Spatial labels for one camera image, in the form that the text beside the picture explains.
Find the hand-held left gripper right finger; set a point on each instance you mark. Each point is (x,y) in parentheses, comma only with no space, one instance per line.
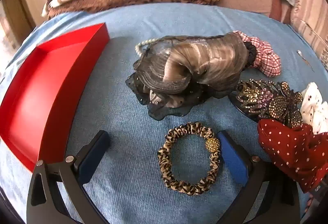
(232,155)

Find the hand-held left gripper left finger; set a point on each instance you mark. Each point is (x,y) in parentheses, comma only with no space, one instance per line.
(93,155)

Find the red polka-dot scrunchie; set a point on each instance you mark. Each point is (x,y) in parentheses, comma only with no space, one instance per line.
(289,149)

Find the leaf rhinestone hair clip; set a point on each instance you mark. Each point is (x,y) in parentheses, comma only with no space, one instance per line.
(249,97)

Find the leopard print scrunchie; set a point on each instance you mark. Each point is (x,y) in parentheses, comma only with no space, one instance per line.
(164,160)

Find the red tray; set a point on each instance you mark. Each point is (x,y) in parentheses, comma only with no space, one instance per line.
(38,91)

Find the brown hair bun piece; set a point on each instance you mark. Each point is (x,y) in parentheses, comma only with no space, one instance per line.
(194,65)

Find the red plaid scrunchie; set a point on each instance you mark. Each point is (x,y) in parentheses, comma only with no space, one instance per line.
(266,57)

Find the blue cloth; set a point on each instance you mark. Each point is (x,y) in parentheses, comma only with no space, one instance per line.
(128,188)

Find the flower rhinestone hair clip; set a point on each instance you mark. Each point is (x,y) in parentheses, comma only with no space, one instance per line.
(287,106)

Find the white dotted scrunchie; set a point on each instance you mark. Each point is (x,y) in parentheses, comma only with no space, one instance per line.
(314,106)

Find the black scrunchie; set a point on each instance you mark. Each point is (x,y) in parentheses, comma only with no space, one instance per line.
(250,53)

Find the metal hairpin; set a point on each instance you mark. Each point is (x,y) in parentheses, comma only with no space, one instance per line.
(299,52)

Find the pink striped bedsheet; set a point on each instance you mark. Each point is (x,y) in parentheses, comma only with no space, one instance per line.
(307,9)

